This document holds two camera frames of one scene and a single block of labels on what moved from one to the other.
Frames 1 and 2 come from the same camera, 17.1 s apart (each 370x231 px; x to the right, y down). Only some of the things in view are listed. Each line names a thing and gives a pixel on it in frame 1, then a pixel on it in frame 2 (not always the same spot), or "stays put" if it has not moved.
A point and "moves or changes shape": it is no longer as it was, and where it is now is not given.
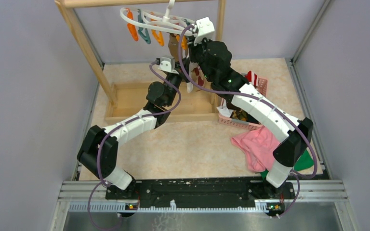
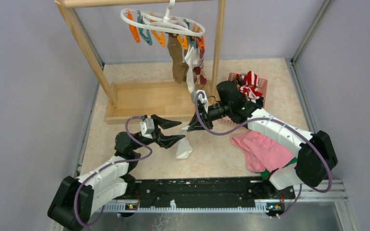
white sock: [192, 65] stays put
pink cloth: [257, 146] stays put
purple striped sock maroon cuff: [198, 70] moves or changes shape
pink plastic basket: [262, 86] stays put
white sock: [225, 112] moves or changes shape
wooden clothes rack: [122, 99] stays put
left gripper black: [178, 67] -> [163, 140]
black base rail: [203, 193] stays put
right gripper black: [192, 47] -> [205, 117]
